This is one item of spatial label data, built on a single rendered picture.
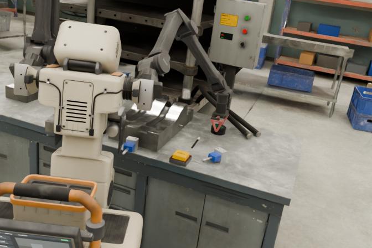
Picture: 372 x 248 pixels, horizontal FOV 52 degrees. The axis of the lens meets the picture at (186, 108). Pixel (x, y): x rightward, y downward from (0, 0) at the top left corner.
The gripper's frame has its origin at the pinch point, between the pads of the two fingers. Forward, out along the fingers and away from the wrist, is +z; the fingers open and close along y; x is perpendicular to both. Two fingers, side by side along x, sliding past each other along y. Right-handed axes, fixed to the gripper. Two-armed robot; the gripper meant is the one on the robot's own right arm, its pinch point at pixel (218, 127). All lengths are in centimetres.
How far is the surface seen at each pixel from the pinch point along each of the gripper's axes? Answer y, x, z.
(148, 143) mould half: -40.8, 22.1, -1.5
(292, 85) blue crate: 342, -11, 57
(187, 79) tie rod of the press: 33.2, 32.4, -13.1
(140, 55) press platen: 40, 70, -22
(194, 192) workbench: -41.4, -2.8, 16.8
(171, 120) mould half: -20.5, 19.4, -6.3
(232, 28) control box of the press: 47, 11, -47
